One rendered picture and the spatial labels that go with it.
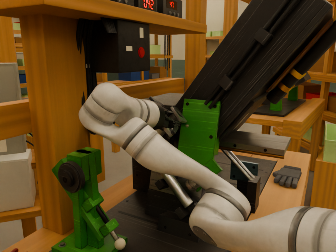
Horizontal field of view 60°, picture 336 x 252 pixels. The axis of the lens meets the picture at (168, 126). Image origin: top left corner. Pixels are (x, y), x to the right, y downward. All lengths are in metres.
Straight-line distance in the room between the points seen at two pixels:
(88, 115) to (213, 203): 0.29
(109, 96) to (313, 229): 0.39
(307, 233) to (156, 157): 0.28
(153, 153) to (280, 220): 0.25
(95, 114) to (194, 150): 0.38
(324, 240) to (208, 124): 0.52
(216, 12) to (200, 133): 10.03
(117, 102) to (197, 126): 0.36
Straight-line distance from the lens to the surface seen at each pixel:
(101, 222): 0.80
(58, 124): 0.86
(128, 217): 0.98
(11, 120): 0.88
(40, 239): 0.98
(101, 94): 0.57
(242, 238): 0.50
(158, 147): 0.55
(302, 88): 4.60
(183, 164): 0.56
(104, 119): 0.58
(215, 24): 10.79
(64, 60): 0.86
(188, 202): 0.86
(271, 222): 0.46
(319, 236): 0.42
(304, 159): 1.61
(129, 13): 0.90
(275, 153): 0.93
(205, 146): 0.86
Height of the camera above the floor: 1.40
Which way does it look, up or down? 14 degrees down
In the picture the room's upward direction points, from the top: straight up
